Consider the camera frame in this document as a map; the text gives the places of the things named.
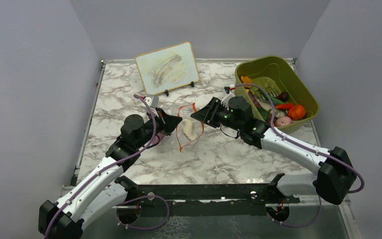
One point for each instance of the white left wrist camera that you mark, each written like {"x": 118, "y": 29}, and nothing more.
{"x": 151, "y": 100}

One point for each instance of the red toy chili pepper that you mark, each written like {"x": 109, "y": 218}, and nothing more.
{"x": 286, "y": 106}

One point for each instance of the clear zip bag orange zipper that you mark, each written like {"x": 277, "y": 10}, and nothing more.
{"x": 185, "y": 111}

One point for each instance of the orange toy pumpkin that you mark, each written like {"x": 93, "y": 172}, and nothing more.
{"x": 296, "y": 113}

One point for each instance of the dark maroon toy plum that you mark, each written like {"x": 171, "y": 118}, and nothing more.
{"x": 283, "y": 96}

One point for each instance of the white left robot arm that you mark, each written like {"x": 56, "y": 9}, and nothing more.
{"x": 105, "y": 186}

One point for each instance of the yellow framed whiteboard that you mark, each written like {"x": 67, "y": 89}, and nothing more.
{"x": 168, "y": 68}

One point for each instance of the white toy mushroom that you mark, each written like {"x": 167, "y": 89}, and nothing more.
{"x": 188, "y": 129}

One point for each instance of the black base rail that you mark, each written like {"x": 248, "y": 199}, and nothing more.
{"x": 159, "y": 201}

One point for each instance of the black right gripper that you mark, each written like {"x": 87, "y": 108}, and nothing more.
{"x": 208, "y": 114}

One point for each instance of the orange yellow toy pepper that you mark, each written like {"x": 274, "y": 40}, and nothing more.
{"x": 246, "y": 80}

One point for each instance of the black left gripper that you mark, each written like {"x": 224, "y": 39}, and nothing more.
{"x": 167, "y": 122}

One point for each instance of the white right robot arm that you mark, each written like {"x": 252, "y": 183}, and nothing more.
{"x": 331, "y": 172}

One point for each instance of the pink toy onion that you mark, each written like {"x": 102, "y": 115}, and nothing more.
{"x": 283, "y": 121}

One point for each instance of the olive green plastic bin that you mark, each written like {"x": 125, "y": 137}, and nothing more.
{"x": 275, "y": 75}

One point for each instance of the green toy cucumber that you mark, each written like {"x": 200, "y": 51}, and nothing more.
{"x": 273, "y": 99}

